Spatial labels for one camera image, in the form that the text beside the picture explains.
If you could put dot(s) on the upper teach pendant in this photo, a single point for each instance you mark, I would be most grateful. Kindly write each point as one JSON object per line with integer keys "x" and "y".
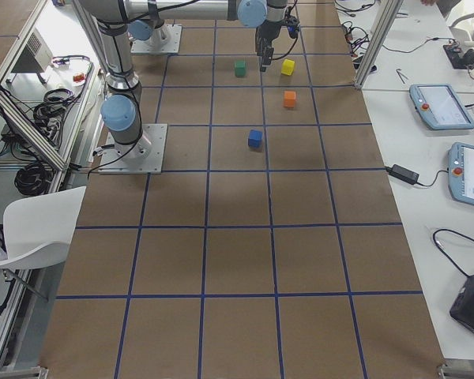
{"x": 439, "y": 107}

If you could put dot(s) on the blue wooden block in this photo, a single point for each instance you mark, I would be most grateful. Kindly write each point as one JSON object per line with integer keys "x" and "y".
{"x": 254, "y": 139}

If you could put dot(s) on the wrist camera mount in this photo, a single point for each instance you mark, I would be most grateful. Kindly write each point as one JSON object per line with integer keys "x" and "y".
{"x": 292, "y": 25}

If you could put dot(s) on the black power adapter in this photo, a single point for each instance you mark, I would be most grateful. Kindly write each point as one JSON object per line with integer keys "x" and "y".
{"x": 403, "y": 174}

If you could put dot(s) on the yellow wooden block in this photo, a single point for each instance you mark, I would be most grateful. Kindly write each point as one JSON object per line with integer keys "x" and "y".
{"x": 288, "y": 67}

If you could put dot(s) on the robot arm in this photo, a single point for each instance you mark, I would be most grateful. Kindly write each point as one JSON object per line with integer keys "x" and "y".
{"x": 267, "y": 18}
{"x": 120, "y": 112}

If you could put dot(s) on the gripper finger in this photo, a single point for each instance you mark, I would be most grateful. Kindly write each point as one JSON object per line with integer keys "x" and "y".
{"x": 266, "y": 55}
{"x": 259, "y": 54}

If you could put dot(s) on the aluminium frame post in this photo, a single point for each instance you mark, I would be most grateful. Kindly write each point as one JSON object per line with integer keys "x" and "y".
{"x": 387, "y": 13}

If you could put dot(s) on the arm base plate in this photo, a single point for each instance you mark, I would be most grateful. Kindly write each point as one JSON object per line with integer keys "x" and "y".
{"x": 147, "y": 40}
{"x": 146, "y": 157}

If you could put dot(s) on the lower teach pendant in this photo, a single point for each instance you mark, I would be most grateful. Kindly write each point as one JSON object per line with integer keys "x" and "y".
{"x": 461, "y": 172}

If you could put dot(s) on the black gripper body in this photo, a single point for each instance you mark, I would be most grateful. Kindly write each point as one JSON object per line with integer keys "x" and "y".
{"x": 268, "y": 33}

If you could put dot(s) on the white plastic chair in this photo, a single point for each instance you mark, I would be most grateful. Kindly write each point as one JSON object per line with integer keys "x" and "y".
{"x": 37, "y": 231}

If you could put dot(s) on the orange wooden block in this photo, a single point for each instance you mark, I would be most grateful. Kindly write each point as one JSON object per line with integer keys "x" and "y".
{"x": 289, "y": 99}

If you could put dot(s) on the green wooden block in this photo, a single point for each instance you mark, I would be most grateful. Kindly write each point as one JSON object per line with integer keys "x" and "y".
{"x": 240, "y": 68}

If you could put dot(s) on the teach pendant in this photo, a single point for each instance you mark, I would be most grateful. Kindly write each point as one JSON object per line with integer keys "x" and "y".
{"x": 439, "y": 107}
{"x": 461, "y": 172}

